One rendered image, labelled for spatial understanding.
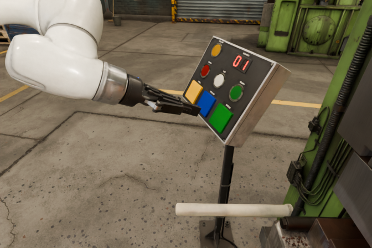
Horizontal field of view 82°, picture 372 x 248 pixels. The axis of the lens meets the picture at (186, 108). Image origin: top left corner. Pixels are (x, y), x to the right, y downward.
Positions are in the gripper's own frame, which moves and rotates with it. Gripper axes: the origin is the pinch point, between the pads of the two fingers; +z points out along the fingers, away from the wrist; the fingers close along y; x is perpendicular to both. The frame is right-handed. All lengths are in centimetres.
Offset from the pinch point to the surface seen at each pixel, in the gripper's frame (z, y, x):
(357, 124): 4.6, 33.9, 17.8
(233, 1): 402, -605, 190
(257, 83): 13.1, 5.3, 15.3
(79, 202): 7, -71, -120
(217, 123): 12.4, 0.7, -1.6
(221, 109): 12.4, -1.0, 2.7
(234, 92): 12.7, -0.4, 9.5
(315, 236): 16.1, 37.1, -5.0
